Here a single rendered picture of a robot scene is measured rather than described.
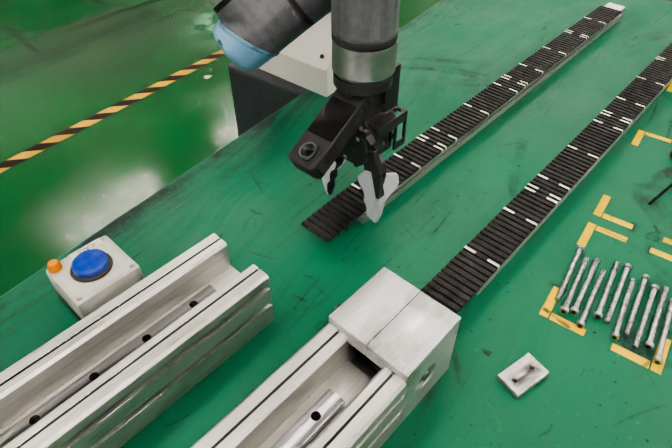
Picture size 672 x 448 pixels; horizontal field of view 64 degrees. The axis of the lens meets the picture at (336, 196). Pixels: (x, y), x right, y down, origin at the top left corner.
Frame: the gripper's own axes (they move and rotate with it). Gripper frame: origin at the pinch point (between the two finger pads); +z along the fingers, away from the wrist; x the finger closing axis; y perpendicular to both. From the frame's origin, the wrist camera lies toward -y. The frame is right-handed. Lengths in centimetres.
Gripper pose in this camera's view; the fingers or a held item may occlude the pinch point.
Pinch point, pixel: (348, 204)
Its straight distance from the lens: 76.2
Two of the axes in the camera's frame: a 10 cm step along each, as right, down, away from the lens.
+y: 6.8, -4.9, 5.5
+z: 0.0, 7.5, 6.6
